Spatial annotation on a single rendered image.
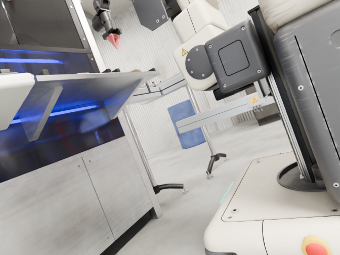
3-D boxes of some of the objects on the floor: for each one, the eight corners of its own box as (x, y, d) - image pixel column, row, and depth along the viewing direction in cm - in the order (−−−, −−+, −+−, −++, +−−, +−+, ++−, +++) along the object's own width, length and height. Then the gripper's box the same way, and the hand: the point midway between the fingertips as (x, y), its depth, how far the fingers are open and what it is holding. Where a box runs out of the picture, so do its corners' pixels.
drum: (209, 136, 437) (195, 97, 435) (209, 141, 384) (192, 96, 381) (183, 145, 448) (169, 108, 446) (180, 151, 395) (163, 108, 393)
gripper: (97, 26, 126) (107, 52, 126) (109, 16, 120) (119, 44, 120) (107, 28, 131) (116, 53, 132) (118, 18, 125) (127, 45, 126)
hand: (117, 47), depth 126 cm, fingers closed
